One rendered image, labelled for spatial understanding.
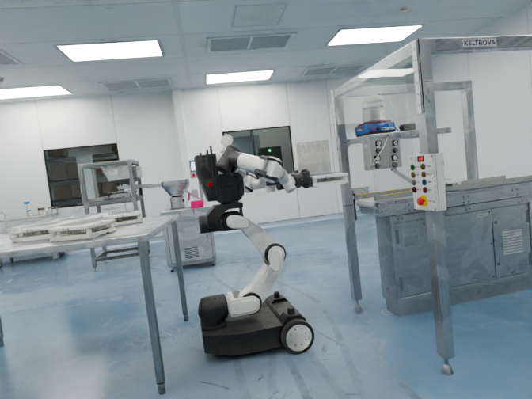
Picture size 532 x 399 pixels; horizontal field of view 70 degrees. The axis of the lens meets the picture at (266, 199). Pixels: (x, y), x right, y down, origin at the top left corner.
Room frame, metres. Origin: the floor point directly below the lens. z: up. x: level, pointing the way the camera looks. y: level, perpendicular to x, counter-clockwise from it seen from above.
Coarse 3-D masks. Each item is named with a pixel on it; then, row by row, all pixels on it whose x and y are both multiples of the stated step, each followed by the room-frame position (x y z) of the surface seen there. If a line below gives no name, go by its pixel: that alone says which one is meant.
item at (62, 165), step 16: (112, 144) 7.33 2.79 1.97; (48, 160) 7.16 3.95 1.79; (64, 160) 7.20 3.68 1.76; (80, 160) 7.24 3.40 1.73; (96, 160) 7.28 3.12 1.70; (112, 160) 7.32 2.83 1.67; (48, 176) 7.15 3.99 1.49; (64, 176) 7.19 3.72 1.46; (64, 192) 7.18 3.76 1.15; (80, 192) 7.23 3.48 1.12
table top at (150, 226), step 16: (128, 224) 2.56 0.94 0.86; (144, 224) 2.44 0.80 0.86; (160, 224) 2.33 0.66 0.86; (0, 240) 2.45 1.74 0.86; (48, 240) 2.14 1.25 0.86; (80, 240) 1.98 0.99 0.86; (96, 240) 1.91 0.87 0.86; (112, 240) 1.90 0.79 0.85; (128, 240) 1.91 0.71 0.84; (144, 240) 1.91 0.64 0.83; (0, 256) 1.86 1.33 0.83; (16, 256) 1.87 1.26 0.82
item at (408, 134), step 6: (390, 132) 2.50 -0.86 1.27; (396, 132) 2.50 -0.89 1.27; (402, 132) 2.51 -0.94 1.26; (408, 132) 2.53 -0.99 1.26; (414, 132) 2.53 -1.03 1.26; (438, 132) 2.58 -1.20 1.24; (444, 132) 2.59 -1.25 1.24; (450, 132) 2.60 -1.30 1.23; (360, 138) 2.57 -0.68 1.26; (372, 138) 2.47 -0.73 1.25; (378, 138) 2.48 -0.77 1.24; (384, 138) 2.48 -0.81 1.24; (390, 138) 2.49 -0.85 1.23; (402, 138) 2.79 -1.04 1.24; (408, 138) 2.89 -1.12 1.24
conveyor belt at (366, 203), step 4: (524, 180) 2.80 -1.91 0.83; (528, 180) 2.79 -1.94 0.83; (496, 184) 2.73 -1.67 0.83; (500, 184) 2.74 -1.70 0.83; (504, 184) 2.75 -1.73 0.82; (468, 188) 2.68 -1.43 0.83; (472, 188) 2.68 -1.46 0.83; (408, 196) 2.58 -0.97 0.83; (412, 196) 2.58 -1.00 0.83; (360, 200) 2.71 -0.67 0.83; (364, 200) 2.66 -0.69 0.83; (368, 200) 2.62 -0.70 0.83; (372, 200) 2.59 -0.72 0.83; (380, 200) 2.53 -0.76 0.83; (384, 200) 2.53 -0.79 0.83; (388, 200) 2.54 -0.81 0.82; (356, 204) 2.76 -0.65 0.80; (360, 204) 2.69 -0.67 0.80; (364, 204) 2.63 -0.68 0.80; (368, 204) 2.58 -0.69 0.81; (372, 204) 2.53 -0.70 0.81; (376, 208) 2.51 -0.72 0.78
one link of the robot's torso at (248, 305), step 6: (228, 294) 2.43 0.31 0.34; (234, 294) 2.50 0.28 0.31; (228, 300) 2.37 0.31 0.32; (234, 300) 2.33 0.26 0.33; (240, 300) 2.34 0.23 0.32; (246, 300) 2.34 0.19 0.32; (252, 300) 2.34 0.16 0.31; (258, 300) 2.36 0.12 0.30; (228, 306) 2.32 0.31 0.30; (234, 306) 2.32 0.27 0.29; (240, 306) 2.33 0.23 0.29; (246, 306) 2.33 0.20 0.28; (252, 306) 2.34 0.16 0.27; (258, 306) 2.36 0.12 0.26; (234, 312) 2.32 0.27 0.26; (240, 312) 2.33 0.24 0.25; (246, 312) 2.33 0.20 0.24; (252, 312) 2.35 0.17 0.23
